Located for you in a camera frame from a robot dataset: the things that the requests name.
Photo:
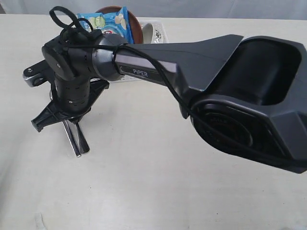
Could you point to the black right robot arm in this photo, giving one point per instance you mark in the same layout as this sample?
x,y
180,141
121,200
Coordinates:
x,y
244,97

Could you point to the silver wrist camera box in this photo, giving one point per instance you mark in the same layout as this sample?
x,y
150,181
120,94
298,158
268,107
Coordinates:
x,y
37,74

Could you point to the white patterned ceramic bowl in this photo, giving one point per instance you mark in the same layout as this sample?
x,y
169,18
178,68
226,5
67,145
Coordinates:
x,y
152,34

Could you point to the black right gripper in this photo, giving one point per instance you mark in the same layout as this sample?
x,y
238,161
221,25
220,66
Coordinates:
x,y
71,101

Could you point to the brown round plate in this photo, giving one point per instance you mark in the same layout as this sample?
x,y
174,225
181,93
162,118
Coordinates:
x,y
135,26

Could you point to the blue chips bag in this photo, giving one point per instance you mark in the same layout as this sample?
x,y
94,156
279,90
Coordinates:
x,y
109,23

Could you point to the white perforated plastic basket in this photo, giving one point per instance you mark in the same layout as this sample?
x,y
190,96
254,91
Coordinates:
x,y
135,59

